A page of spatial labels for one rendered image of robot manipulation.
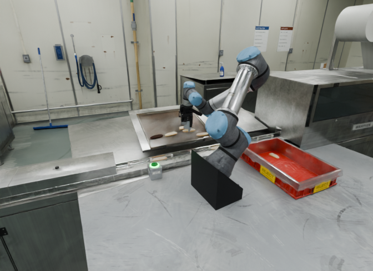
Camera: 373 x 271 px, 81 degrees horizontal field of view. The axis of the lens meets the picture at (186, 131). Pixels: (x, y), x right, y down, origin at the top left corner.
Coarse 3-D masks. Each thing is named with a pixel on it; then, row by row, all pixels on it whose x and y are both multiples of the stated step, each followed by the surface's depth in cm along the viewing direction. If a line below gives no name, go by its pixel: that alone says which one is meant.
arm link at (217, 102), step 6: (258, 78) 118; (264, 78) 118; (252, 84) 123; (258, 84) 122; (228, 90) 132; (252, 90) 125; (216, 96) 136; (222, 96) 133; (210, 102) 137; (216, 102) 135; (222, 102) 134; (204, 108) 138; (210, 108) 138; (216, 108) 138; (204, 114) 143; (210, 114) 142
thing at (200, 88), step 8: (224, 72) 431; (232, 72) 426; (272, 72) 402; (184, 80) 387; (192, 80) 356; (200, 80) 356; (208, 80) 356; (216, 80) 356; (224, 80) 356; (232, 80) 356; (200, 88) 331; (208, 88) 325; (216, 88) 328; (224, 88) 333; (208, 96) 327; (248, 96) 355; (256, 96) 361; (248, 104) 361
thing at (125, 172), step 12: (204, 156) 144; (120, 168) 130; (132, 168) 130; (144, 168) 130; (168, 168) 136; (96, 180) 121; (108, 180) 124; (36, 192) 111; (48, 192) 113; (60, 192) 116; (0, 204) 107
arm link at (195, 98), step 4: (192, 88) 137; (188, 92) 136; (192, 92) 133; (196, 92) 132; (188, 96) 134; (192, 96) 130; (196, 96) 130; (200, 96) 131; (192, 100) 130; (196, 100) 131; (200, 100) 132; (204, 100) 137; (192, 104) 133; (196, 104) 132; (200, 104) 136; (204, 104) 137
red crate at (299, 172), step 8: (272, 152) 156; (248, 160) 141; (272, 160) 145; (280, 160) 145; (288, 160) 145; (256, 168) 135; (280, 168) 137; (288, 168) 137; (296, 168) 137; (304, 168) 137; (264, 176) 128; (296, 176) 129; (304, 176) 129; (312, 176) 129; (280, 184) 119; (288, 184) 113; (288, 192) 114; (296, 192) 109; (304, 192) 112; (312, 192) 113
